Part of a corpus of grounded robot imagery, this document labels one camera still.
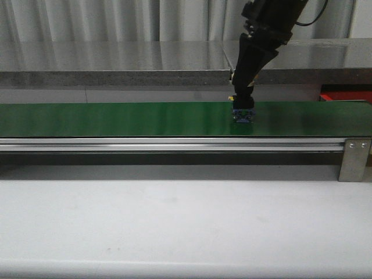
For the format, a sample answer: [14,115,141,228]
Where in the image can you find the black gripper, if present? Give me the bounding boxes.
[232,0,307,101]

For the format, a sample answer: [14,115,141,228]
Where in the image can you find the grey stone counter right slab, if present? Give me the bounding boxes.
[221,38,372,87]

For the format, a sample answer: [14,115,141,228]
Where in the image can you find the grey stone counter slab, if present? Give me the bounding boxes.
[221,38,372,87]
[1,41,230,87]

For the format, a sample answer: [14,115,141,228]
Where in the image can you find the grey stone counter left slab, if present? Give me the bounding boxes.
[1,41,230,87]

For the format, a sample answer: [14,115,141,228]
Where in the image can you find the red plastic tray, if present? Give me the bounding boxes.
[320,91,372,103]

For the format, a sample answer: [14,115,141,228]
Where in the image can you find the green conveyor belt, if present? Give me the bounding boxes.
[1,101,371,138]

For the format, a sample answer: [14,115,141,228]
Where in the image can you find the grey pleated curtain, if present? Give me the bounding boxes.
[0,0,357,43]

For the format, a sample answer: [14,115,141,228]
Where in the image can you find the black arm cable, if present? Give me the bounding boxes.
[295,0,329,27]

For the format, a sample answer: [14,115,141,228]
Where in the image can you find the steel conveyor support bracket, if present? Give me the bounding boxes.
[338,138,371,182]

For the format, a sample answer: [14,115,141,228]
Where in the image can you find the aluminium conveyor frame rail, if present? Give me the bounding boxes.
[1,137,346,152]

